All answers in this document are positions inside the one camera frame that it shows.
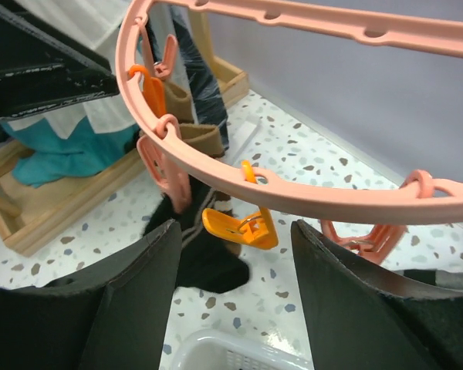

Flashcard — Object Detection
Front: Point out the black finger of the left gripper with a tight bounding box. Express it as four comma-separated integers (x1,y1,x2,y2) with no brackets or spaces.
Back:
0,1,109,119

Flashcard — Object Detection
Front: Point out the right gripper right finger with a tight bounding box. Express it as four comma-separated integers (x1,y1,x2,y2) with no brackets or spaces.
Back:
291,220,463,369

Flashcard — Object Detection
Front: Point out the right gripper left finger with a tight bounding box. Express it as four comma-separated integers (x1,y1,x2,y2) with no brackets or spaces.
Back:
0,220,181,369

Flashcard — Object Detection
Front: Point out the black striped sock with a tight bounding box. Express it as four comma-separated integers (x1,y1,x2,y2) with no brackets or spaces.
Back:
141,177,250,294

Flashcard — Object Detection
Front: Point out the pink round clip hanger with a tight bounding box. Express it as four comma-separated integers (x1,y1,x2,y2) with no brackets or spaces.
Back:
114,0,463,224

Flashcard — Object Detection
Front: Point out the brown striped sock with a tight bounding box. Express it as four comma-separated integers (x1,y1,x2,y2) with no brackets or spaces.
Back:
179,123,225,159
164,81,194,123

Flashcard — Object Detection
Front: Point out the white blouse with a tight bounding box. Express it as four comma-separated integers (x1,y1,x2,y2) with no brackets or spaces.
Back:
17,0,135,139

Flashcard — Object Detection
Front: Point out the white plastic basket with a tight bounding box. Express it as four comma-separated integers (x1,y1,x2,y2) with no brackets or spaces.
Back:
160,328,314,369

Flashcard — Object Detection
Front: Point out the teal cloth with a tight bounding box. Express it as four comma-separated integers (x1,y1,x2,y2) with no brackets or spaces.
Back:
2,117,139,188

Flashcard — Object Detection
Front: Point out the black white checkered shirt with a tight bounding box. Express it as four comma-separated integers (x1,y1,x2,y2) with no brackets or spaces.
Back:
395,269,463,291

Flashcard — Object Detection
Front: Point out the yellow orange clothes peg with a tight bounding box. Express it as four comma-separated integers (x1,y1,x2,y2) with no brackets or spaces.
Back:
201,160,279,251

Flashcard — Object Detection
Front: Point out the wooden clothes rack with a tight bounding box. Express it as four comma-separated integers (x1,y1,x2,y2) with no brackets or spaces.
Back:
0,9,252,257

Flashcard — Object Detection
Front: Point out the pink clothes peg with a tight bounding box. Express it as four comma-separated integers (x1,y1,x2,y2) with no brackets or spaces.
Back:
137,133,191,214

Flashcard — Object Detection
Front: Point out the dark patterned garment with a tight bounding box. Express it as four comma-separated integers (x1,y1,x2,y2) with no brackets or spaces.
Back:
146,4,229,150

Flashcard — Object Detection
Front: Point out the white metal clothes rail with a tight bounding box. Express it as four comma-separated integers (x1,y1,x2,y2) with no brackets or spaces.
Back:
227,115,262,160

